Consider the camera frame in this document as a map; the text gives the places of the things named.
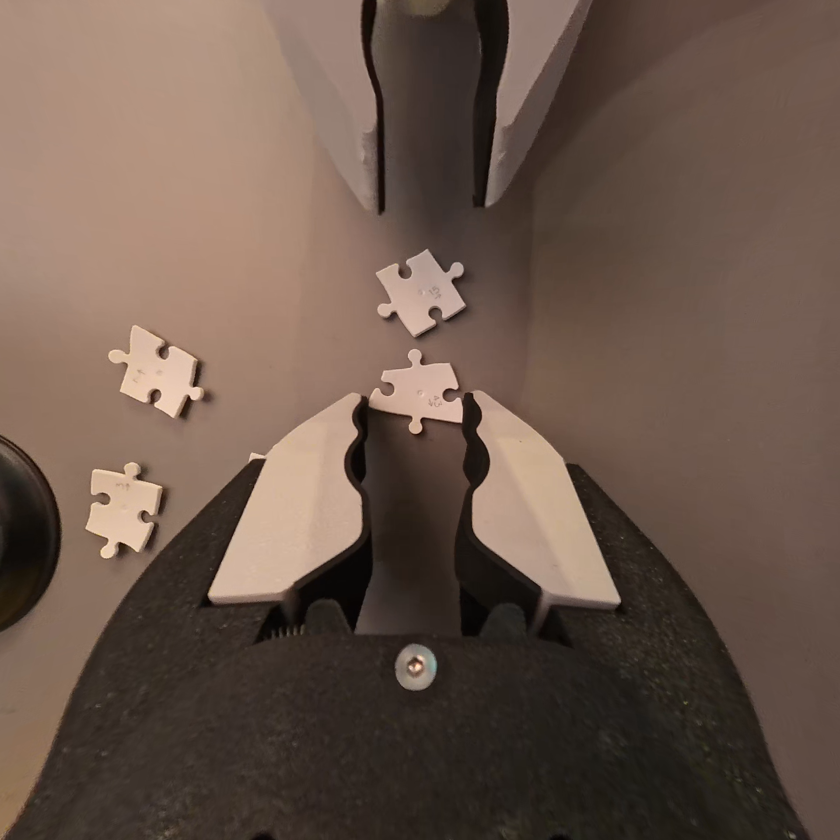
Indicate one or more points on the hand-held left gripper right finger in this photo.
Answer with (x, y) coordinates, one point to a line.
(538, 525)

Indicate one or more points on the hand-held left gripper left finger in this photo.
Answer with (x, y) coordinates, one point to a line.
(289, 525)

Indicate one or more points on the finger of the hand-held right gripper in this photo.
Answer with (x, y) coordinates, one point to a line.
(532, 79)
(328, 66)

